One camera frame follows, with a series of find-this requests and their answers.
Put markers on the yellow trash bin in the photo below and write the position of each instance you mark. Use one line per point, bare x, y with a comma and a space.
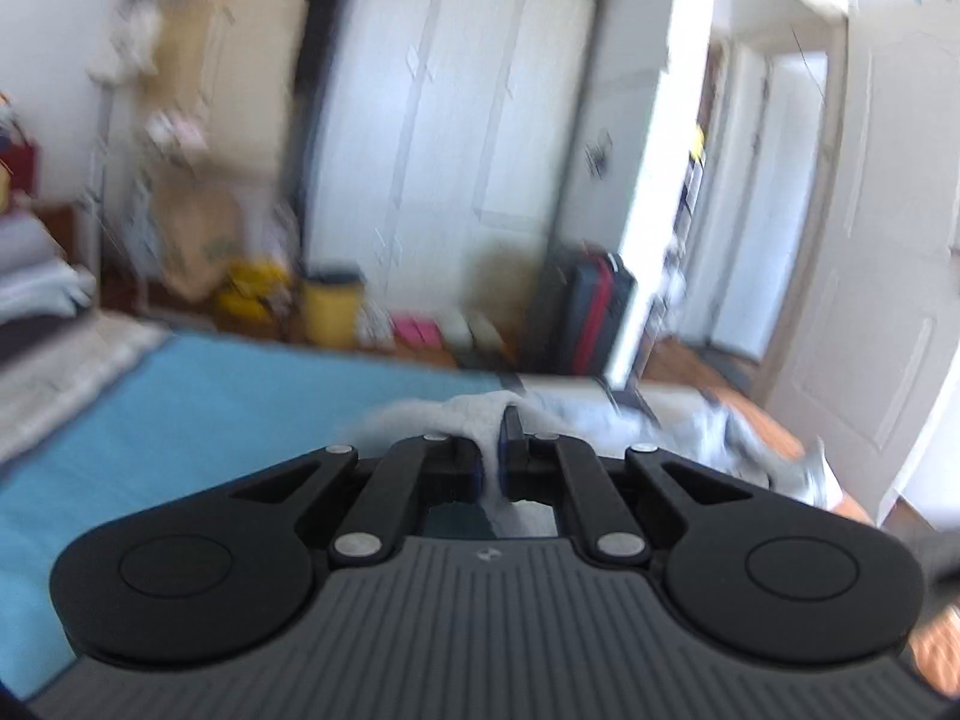
331, 311

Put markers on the hallway storage shelf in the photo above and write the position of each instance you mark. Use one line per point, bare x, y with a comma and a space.
697, 165

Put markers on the beige wooden wardrobe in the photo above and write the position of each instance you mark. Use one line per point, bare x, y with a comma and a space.
225, 90

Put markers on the black wall ornament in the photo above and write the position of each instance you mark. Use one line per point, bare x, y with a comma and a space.
598, 156

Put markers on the beige slippers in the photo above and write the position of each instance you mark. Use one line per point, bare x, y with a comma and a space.
472, 330

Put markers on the brown paper bag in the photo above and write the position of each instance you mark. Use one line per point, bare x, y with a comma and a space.
199, 240

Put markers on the white tote bag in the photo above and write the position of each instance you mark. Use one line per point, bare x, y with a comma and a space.
127, 45

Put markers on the red bag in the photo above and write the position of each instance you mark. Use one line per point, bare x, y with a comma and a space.
19, 165

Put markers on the folded grey blankets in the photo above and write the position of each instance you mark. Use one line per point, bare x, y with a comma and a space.
67, 375

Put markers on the pink slippers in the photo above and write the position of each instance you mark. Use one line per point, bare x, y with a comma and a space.
416, 331

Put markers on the metal clothes rack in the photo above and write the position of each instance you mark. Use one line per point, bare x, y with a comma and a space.
112, 165

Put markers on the yellow plastic bag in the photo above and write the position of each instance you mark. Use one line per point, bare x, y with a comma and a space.
251, 289

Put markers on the white wardrobe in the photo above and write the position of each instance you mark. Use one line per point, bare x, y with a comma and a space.
450, 127

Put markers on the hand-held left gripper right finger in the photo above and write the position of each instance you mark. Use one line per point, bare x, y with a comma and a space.
504, 457

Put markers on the stack of folded clothes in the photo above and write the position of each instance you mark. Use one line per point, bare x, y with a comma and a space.
30, 270

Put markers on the white door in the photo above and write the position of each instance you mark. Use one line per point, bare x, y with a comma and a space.
885, 240

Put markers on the light grey garment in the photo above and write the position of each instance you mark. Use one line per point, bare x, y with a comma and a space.
457, 416

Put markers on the white shoes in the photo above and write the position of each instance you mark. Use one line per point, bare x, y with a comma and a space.
373, 326

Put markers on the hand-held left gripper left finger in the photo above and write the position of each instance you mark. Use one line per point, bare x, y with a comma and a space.
474, 476

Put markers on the bed with striped sheet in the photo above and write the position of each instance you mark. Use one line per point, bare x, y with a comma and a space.
187, 405

